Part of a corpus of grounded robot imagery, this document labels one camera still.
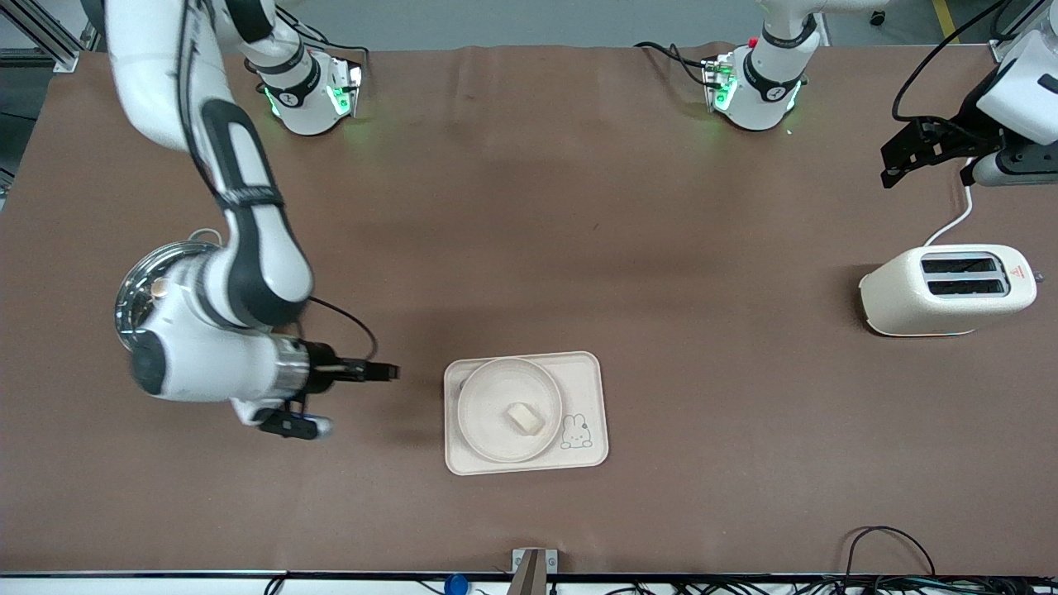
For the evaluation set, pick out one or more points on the metal table edge bracket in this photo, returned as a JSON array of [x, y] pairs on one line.
[[533, 566]]

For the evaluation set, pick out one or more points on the white round plate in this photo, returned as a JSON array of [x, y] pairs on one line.
[[496, 397]]

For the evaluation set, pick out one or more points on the cream tray with bear drawing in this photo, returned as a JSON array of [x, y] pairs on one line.
[[587, 388]]

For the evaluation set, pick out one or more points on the white steamed bun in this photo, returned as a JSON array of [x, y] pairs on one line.
[[526, 418]]

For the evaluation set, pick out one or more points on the blue round cap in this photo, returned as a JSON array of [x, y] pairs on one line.
[[455, 585]]

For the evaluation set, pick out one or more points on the aluminium frame profile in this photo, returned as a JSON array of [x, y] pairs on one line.
[[50, 37]]

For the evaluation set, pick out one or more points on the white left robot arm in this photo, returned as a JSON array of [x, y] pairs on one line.
[[769, 83]]

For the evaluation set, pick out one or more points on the white two-slot toaster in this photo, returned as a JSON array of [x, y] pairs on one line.
[[917, 306]]

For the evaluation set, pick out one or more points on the brown table cloth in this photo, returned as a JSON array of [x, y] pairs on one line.
[[661, 248]]

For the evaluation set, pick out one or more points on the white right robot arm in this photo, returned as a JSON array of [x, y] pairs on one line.
[[256, 273]]

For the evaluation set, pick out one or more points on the silver metal bowl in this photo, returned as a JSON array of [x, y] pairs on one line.
[[136, 281]]

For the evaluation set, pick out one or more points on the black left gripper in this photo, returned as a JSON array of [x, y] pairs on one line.
[[961, 130]]

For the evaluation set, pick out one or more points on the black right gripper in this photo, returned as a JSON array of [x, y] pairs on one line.
[[321, 376]]

